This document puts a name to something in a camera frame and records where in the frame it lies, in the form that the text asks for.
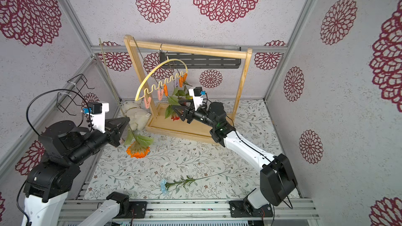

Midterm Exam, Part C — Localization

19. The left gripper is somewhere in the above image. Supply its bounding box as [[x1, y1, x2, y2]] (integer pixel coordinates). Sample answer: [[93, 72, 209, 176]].
[[69, 116, 130, 165]]

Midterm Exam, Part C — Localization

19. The red artificial flower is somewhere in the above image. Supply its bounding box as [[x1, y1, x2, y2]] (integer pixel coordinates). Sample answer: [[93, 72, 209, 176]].
[[172, 87, 186, 99], [165, 95, 180, 121]]

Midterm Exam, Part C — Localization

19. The orange artificial flower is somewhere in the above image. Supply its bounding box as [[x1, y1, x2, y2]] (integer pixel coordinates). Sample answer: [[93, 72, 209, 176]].
[[98, 38, 150, 159]]

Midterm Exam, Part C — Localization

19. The orange clothespin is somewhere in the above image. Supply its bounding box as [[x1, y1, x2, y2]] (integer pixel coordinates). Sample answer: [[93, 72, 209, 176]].
[[163, 84, 169, 97], [179, 76, 184, 87], [181, 73, 187, 84]]

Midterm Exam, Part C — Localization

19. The wooden clothes rack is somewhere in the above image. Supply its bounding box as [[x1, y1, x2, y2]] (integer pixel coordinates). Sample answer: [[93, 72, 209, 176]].
[[123, 34, 253, 145]]

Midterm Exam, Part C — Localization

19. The yellow wavy clothes hanger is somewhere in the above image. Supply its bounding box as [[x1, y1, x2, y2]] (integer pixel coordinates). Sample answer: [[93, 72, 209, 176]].
[[135, 51, 188, 101]]

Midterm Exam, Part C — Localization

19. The blue artificial flower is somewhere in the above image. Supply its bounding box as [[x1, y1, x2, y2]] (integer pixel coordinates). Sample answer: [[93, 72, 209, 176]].
[[160, 171, 228, 194]]

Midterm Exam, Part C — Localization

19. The yellow artificial flower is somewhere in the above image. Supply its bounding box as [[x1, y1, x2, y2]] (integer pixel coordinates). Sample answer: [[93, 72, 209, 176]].
[[183, 81, 192, 99]]

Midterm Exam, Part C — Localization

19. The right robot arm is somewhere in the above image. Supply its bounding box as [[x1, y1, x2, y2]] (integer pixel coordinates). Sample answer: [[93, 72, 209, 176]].
[[172, 101, 297, 209]]

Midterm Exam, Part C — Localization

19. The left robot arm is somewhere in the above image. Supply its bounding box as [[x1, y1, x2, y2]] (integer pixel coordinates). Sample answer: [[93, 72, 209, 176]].
[[19, 117, 130, 226]]

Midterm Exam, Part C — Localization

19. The white plush toy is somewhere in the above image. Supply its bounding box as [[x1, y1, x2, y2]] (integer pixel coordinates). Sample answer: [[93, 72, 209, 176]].
[[122, 101, 151, 131]]

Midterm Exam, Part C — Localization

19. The orange clothespin at end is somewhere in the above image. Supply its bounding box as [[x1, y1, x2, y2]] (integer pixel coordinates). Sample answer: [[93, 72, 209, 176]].
[[181, 73, 187, 84]]

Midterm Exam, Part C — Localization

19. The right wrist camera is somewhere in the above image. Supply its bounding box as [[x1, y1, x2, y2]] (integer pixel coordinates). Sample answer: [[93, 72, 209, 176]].
[[188, 87, 206, 111]]

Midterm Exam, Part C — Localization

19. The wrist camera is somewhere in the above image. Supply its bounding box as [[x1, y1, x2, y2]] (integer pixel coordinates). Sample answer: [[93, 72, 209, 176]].
[[188, 87, 206, 111], [82, 101, 110, 134]]

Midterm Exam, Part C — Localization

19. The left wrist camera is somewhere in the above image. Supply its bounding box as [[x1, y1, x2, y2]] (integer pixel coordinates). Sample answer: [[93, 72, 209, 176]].
[[82, 101, 110, 134]]

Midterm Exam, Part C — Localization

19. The dark slotted wall shelf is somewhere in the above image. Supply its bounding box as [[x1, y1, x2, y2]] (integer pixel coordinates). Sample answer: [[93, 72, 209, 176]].
[[158, 52, 241, 69]]

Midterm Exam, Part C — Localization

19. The black wire wall rack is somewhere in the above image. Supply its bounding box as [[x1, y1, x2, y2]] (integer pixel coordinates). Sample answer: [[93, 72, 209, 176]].
[[56, 73, 93, 116]]

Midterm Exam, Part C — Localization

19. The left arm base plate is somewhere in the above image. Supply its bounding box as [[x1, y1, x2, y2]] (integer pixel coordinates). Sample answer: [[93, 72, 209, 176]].
[[106, 191, 148, 219]]

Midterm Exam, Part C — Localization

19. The aluminium front rail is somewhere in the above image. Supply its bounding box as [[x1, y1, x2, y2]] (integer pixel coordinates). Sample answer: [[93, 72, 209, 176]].
[[59, 198, 321, 222]]

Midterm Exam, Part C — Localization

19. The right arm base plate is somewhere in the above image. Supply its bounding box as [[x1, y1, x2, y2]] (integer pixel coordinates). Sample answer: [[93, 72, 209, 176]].
[[228, 200, 274, 218]]

